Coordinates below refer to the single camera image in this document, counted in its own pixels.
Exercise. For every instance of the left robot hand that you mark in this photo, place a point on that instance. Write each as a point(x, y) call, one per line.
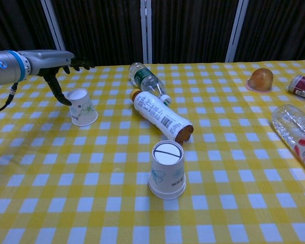
point(48, 61)

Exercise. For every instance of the white paper cup line-marked base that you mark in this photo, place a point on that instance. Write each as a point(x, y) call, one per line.
point(167, 172)

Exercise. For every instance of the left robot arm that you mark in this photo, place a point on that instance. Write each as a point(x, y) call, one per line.
point(5, 67)

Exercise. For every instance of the white paper cup green flower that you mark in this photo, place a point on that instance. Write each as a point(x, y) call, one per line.
point(82, 113)

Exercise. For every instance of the white paper cup fern print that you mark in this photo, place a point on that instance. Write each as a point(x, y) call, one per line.
point(167, 196)

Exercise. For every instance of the orange jelly cup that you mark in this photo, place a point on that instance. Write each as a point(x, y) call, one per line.
point(261, 79)

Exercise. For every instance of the dark pleated curtain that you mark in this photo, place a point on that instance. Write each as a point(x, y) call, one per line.
point(104, 28)

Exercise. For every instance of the clear water bottle green label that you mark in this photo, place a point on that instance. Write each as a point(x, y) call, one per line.
point(145, 78)

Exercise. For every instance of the brown drink bottle white label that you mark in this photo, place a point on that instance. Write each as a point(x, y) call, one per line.
point(157, 113)

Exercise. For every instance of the yellow white checked tablecloth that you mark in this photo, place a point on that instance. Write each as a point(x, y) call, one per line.
point(91, 190)

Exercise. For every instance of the crushed clear bottle red label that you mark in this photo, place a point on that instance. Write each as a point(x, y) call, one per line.
point(293, 129)

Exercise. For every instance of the red can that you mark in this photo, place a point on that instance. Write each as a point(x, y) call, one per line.
point(303, 87)

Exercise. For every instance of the white frame post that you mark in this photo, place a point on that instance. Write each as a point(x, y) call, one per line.
point(53, 25)
point(236, 30)
point(146, 30)

